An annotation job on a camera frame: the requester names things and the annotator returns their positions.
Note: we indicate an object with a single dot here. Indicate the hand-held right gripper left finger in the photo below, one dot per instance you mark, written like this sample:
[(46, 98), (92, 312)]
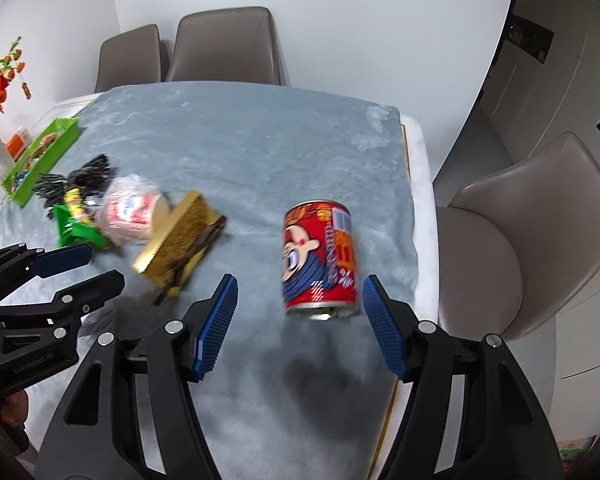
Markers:
[(217, 330)]

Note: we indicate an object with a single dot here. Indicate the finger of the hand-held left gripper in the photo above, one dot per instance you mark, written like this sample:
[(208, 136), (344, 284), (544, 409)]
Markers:
[(92, 290), (62, 259)]

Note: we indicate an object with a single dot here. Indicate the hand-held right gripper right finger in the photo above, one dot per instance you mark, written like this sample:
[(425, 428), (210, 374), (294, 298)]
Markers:
[(385, 335)]

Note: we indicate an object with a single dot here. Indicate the instant cup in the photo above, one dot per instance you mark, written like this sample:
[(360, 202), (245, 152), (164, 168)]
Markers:
[(130, 210)]

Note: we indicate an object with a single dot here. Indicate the red cartoon can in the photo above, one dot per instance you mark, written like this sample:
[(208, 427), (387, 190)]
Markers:
[(320, 260)]

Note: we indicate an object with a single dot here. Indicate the person's left hand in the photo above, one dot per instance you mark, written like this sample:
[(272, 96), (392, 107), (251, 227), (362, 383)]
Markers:
[(12, 407)]

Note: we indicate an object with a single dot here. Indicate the green snack wrapper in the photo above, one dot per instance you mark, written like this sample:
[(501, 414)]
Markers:
[(75, 225)]

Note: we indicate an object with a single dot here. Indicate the green tray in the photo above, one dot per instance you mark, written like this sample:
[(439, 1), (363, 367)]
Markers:
[(30, 185)]

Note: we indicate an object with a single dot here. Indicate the gold foil box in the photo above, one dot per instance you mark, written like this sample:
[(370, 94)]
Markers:
[(180, 240)]

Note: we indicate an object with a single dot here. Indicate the orange small box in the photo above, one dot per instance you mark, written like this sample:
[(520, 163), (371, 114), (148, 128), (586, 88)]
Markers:
[(17, 142)]

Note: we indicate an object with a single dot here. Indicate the taupe leather chair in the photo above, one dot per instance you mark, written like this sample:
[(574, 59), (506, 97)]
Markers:
[(225, 45), (130, 55), (505, 250)]

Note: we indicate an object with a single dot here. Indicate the red gold knot ornament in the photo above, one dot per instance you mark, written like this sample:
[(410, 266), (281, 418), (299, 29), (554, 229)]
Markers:
[(26, 91)]

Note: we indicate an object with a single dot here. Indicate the grey velvet table cloth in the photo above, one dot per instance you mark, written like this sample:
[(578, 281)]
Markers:
[(260, 150)]

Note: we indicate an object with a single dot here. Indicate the green white carton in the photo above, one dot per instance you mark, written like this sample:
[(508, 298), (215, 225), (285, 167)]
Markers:
[(575, 452)]

